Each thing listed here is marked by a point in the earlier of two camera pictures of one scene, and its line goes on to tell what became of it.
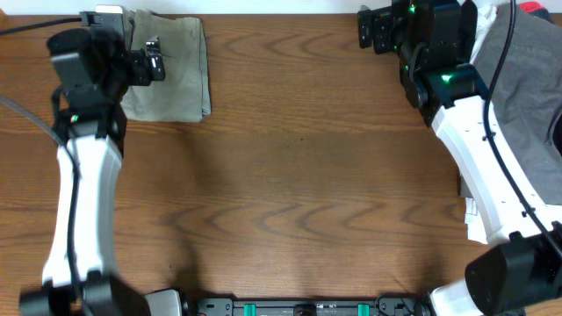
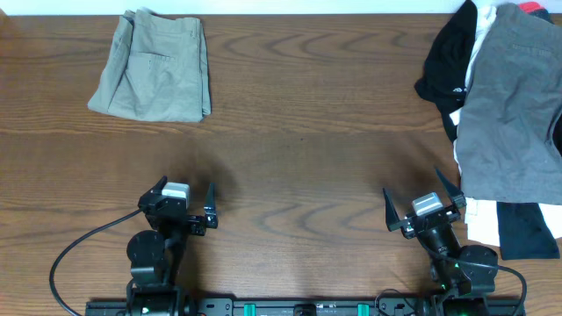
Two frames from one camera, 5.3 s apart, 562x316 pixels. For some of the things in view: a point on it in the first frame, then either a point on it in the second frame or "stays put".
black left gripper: (137, 65) to (211, 219)
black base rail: (379, 306) stays put
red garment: (529, 6) stays put
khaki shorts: (183, 95) stays put
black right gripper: (380, 23) to (394, 223)
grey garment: (526, 92) stays put
